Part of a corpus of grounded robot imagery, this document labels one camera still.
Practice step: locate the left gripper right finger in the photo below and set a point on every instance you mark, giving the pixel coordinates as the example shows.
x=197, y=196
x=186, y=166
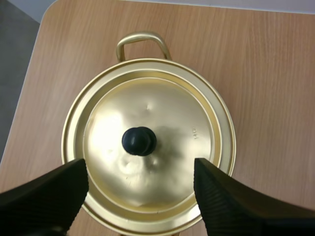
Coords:
x=236, y=204

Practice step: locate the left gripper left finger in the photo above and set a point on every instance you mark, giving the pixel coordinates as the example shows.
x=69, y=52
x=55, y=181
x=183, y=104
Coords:
x=49, y=196

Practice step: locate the gold lid with black knob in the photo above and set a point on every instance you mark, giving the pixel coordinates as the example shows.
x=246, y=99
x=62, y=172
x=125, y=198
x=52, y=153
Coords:
x=152, y=108

